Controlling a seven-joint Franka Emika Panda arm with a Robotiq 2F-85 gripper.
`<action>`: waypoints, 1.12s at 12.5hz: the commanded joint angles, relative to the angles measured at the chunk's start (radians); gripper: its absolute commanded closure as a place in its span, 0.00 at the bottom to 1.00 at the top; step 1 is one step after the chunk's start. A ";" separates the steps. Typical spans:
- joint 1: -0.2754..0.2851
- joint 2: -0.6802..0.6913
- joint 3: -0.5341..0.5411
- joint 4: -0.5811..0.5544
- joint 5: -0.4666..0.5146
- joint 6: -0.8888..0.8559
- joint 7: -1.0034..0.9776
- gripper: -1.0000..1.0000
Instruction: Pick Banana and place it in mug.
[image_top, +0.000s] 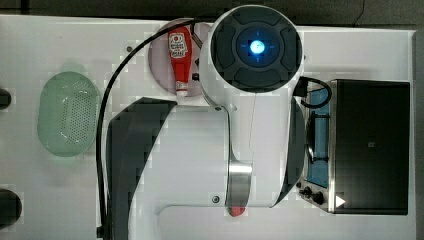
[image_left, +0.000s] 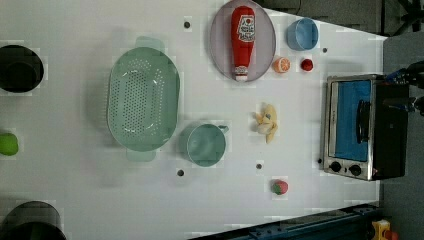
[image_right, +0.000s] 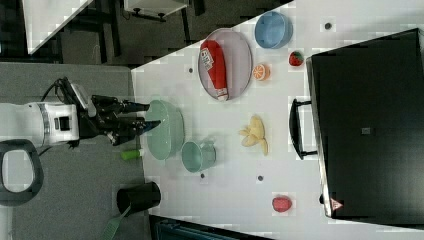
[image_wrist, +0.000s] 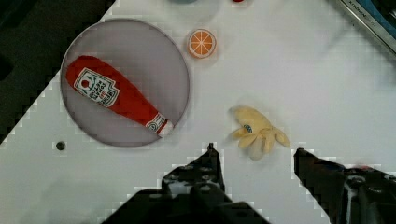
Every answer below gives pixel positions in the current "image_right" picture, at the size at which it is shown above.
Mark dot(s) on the small red strawberry toy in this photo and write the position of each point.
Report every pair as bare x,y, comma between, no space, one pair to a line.
296,59

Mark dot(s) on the black oven door handle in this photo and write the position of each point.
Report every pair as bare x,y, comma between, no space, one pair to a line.
295,129

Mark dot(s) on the white cabinet on casters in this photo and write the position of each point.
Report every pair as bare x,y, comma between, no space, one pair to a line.
155,10

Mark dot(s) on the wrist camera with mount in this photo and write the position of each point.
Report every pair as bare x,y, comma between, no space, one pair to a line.
76,94

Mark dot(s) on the black toaster oven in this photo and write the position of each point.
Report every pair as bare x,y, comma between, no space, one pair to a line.
367,104

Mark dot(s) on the large red strawberry toy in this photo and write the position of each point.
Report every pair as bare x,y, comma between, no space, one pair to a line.
281,203

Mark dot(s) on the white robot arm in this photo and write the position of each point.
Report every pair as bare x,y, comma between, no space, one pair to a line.
28,127

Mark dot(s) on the orange slice toy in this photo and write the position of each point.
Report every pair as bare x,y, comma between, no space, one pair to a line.
261,72

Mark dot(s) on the blue bowl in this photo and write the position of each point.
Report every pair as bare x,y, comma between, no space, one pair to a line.
273,30

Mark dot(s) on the red ketchup bottle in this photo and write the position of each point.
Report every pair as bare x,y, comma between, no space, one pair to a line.
212,57

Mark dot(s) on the grey round plate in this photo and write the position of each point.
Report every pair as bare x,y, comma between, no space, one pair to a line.
238,61

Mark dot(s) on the white side table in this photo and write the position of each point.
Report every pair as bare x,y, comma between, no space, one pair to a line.
44,18

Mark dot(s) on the peeled yellow banana toy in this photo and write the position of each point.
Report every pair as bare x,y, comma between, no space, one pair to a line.
254,134

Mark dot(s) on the green colander bowl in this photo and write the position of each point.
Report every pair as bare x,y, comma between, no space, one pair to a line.
167,138

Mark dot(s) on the green mug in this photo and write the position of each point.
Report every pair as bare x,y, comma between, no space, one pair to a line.
198,156

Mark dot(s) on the green marker pen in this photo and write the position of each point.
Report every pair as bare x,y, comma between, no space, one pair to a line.
132,154

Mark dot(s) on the dark blue storage bin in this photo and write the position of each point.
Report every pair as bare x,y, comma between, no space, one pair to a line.
170,229

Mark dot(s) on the green brush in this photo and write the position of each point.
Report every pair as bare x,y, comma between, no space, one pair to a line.
113,225

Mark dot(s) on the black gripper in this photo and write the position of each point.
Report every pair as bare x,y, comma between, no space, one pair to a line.
102,119

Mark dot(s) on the black cylindrical cup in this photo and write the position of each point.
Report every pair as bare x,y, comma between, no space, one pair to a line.
138,198

